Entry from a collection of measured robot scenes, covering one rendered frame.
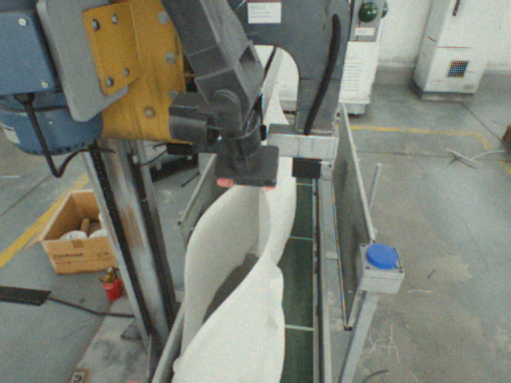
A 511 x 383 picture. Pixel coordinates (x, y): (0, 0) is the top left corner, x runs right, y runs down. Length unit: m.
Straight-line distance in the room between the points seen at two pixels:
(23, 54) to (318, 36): 0.43
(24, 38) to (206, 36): 0.23
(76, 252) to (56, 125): 1.35
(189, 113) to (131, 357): 1.27
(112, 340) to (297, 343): 0.85
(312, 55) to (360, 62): 2.84
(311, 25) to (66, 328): 1.59
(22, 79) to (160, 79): 0.27
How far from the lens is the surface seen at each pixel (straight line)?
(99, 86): 0.61
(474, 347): 1.82
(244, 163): 0.50
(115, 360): 1.62
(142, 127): 0.77
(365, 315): 0.88
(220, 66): 0.40
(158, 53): 0.70
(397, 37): 4.84
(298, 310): 1.21
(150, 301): 1.29
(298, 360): 1.12
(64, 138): 0.62
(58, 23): 0.55
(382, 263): 0.73
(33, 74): 0.52
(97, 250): 1.88
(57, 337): 1.81
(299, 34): 0.63
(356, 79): 3.51
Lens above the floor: 1.35
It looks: 35 degrees down
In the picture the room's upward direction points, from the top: straight up
